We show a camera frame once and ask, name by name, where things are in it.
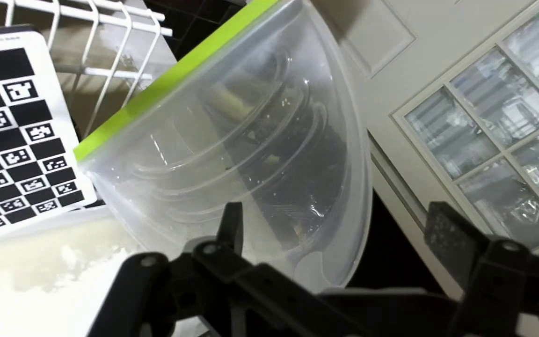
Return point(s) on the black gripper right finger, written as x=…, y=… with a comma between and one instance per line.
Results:
x=501, y=293

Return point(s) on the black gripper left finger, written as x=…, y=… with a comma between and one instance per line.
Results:
x=220, y=293

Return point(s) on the white door with window panes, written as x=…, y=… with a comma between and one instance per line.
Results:
x=469, y=125

